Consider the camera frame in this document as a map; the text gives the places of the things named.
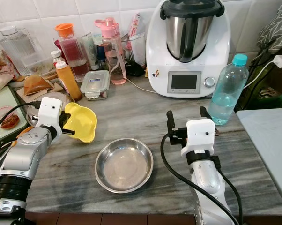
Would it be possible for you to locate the yellow plastic bowl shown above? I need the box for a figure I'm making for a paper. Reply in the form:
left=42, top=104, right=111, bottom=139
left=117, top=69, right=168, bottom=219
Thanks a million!
left=64, top=102, right=97, bottom=143

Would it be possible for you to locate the round steel bowl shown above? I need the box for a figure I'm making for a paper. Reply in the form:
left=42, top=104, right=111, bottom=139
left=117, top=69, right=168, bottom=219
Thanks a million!
left=95, top=138, right=154, bottom=194

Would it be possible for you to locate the clear bottle blue cap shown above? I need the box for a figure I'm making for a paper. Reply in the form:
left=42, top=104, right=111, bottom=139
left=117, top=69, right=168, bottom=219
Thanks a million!
left=208, top=54, right=249, bottom=126

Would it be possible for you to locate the orange sauce squeeze bottle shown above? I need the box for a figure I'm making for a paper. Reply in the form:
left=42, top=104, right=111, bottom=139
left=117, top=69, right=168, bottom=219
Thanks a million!
left=55, top=60, right=83, bottom=101

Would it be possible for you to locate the brown packet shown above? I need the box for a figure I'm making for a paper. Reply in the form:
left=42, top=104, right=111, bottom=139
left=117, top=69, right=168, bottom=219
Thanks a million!
left=23, top=75, right=53, bottom=96

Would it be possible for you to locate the glass food container with lid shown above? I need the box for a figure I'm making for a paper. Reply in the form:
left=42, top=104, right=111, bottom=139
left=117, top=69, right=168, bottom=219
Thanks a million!
left=81, top=70, right=111, bottom=101

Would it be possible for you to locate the pink rim food container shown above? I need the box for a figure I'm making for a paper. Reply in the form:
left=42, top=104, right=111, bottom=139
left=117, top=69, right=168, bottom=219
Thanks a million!
left=0, top=105, right=21, bottom=130

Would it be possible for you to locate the small black object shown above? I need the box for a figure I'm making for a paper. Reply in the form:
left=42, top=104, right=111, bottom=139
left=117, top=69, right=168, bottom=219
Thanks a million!
left=125, top=61, right=145, bottom=77

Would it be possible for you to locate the white side table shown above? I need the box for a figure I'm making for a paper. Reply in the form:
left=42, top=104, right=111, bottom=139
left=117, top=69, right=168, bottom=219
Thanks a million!
left=236, top=108, right=282, bottom=211

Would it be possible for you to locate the red jug orange lid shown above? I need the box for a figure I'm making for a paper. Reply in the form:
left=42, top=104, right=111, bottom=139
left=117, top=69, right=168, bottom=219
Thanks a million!
left=54, top=23, right=90, bottom=78

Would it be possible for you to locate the white kitchen cooking machine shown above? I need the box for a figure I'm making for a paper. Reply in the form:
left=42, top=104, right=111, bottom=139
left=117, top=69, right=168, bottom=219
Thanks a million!
left=146, top=0, right=230, bottom=98

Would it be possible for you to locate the green white tube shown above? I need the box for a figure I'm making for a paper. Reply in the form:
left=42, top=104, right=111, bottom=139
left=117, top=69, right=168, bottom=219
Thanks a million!
left=80, top=33, right=96, bottom=71

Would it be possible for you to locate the white plastic bag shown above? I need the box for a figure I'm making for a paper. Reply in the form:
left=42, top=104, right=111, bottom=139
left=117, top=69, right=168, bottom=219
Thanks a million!
left=0, top=73, right=14, bottom=94

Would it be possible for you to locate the pink water bottle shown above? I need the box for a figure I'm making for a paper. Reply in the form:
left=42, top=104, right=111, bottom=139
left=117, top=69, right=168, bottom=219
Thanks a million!
left=95, top=17, right=127, bottom=86

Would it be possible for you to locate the clear plastic pitcher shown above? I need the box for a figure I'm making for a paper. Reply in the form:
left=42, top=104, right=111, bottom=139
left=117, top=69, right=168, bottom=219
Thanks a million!
left=0, top=26, right=41, bottom=76

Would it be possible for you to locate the glass tumbler with packets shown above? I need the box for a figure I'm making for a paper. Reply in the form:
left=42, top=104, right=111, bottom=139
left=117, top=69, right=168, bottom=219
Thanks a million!
left=122, top=14, right=146, bottom=66

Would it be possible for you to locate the patterned grey cushion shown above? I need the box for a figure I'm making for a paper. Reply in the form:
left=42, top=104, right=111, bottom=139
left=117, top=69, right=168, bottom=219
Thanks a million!
left=256, top=12, right=282, bottom=52

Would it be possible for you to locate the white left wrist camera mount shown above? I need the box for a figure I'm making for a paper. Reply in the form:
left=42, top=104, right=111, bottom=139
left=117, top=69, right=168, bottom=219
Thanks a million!
left=35, top=97, right=63, bottom=141

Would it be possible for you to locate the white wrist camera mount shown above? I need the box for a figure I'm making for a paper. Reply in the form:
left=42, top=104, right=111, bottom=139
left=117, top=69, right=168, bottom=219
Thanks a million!
left=35, top=97, right=63, bottom=141
left=181, top=118, right=215, bottom=155

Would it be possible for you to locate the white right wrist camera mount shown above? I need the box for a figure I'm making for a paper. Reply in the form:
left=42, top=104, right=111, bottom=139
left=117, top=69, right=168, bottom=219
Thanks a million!
left=181, top=118, right=215, bottom=155

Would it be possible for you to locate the white machine power cord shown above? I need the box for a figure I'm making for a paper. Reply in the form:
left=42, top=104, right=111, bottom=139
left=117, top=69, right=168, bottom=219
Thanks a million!
left=126, top=77, right=156, bottom=93

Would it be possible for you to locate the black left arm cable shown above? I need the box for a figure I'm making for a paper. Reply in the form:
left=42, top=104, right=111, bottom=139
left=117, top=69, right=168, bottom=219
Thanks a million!
left=0, top=102, right=41, bottom=179

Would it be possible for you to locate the white charger cable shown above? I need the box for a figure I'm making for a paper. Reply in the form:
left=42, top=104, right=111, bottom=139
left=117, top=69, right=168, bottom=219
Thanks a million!
left=244, top=60, right=278, bottom=90

